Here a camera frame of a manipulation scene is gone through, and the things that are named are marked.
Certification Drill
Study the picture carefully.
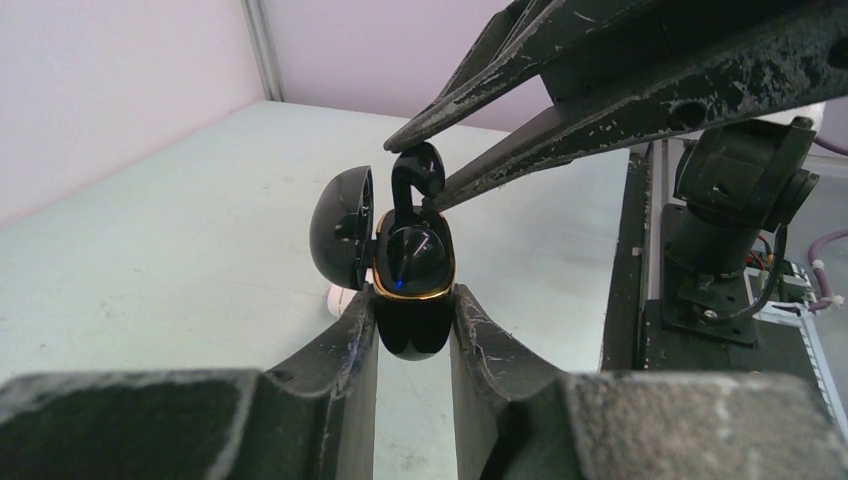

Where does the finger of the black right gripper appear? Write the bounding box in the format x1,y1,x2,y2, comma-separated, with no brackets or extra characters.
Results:
425,13,847,211
384,1,692,154

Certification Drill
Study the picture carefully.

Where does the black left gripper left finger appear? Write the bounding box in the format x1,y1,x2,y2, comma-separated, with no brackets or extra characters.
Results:
1,288,378,479

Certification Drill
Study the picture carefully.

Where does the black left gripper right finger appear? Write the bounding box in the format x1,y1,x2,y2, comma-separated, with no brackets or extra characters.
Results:
450,285,847,479

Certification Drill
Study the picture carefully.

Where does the pink earbud charging case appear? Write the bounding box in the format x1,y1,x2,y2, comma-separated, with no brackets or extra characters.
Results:
326,285,357,318

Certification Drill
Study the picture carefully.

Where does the black earbud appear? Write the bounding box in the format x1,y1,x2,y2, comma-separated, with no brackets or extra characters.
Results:
387,226,448,296
391,142,446,225

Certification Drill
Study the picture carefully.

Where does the black earbud charging case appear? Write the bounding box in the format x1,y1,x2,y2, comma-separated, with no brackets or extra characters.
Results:
309,166,456,361

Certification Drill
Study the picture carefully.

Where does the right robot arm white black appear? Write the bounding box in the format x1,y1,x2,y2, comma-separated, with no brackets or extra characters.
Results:
384,1,847,239

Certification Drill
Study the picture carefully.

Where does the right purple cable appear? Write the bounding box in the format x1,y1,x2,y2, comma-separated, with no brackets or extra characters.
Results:
804,135,848,313

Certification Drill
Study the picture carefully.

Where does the left aluminium frame post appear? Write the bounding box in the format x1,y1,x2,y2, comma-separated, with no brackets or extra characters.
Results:
241,0,285,102

